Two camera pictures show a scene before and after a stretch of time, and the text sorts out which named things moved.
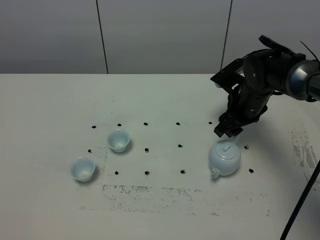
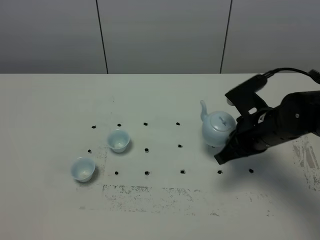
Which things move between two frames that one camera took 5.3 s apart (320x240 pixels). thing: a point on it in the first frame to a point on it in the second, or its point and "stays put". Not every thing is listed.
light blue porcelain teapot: (224, 157) to (217, 127)
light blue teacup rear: (118, 140) stays put
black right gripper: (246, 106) to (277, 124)
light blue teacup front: (82, 169) stays put
